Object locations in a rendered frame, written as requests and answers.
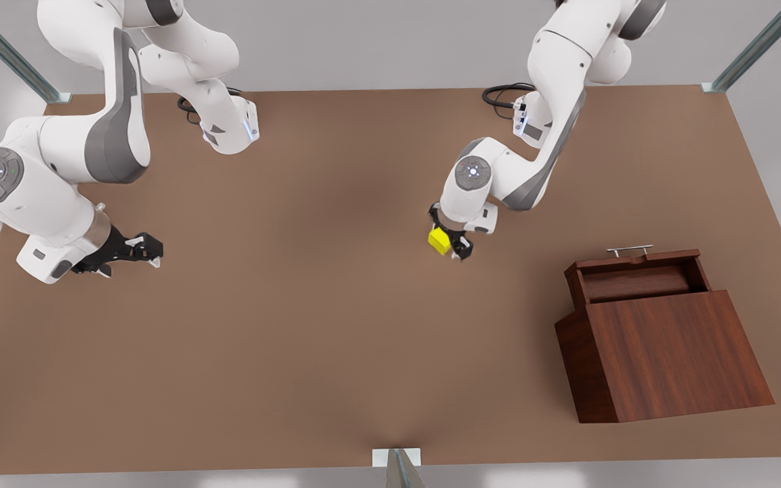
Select wooden drawer with silver handle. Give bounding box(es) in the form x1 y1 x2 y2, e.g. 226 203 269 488
564 244 712 310

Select dark wooden cabinet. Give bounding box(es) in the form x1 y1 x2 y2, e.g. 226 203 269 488
554 289 776 425

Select silver frame post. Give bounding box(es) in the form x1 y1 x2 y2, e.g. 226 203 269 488
0 0 73 104
700 0 781 94
372 447 426 488

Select black cable loop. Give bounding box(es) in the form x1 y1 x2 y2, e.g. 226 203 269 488
177 87 245 127
481 82 538 123

